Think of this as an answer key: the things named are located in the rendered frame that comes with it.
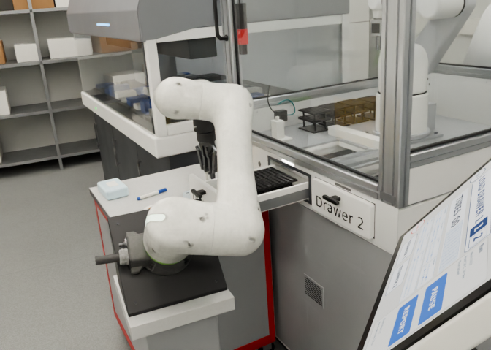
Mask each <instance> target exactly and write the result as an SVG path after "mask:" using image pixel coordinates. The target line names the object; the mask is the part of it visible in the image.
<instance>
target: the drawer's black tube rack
mask: <svg viewBox="0 0 491 350"><path fill-rule="evenodd" d="M254 177H255V182H256V191H257V195H260V194H264V193H267V192H271V191H275V190H279V189H283V188H286V187H290V186H294V185H293V184H292V183H293V182H296V181H298V179H296V178H293V177H292V176H290V175H287V174H286V173H284V172H282V171H280V170H277V169H275V168H273V167H268V168H265V169H262V170H257V171H254Z"/></svg>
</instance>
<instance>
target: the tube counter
mask: <svg viewBox="0 0 491 350"><path fill-rule="evenodd" d="M464 217H465V210H464V211H463V212H462V213H461V214H460V215H458V216H457V217H456V218H455V219H453V220H452V221H451V222H450V223H448V224H447V228H446V234H445V238H444V244H443V248H442V252H441V259H440V263H439V267H438V274H439V273H440V272H441V271H442V270H444V269H445V268H446V267H448V266H449V265H450V264H451V263H453V262H454V261H455V260H457V259H458V258H459V254H460V244H461V238H462V233H463V223H464Z"/></svg>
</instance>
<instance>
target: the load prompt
mask: <svg viewBox="0 0 491 350"><path fill-rule="evenodd" d="M489 234H491V168H490V169H489V170H488V171H486V172H485V173H484V174H483V175H482V176H481V177H480V178H479V179H478V180H476V181H475V182H474V183H473V184H472V189H471V201H470V207H469V214H468V225H467V232H466V239H465V250H464V253H466V252H467V251H469V250H470V249H471V248H473V247H474V246H475V245H476V244H477V243H479V242H480V241H482V240H483V239H484V238H486V236H488V235H489Z"/></svg>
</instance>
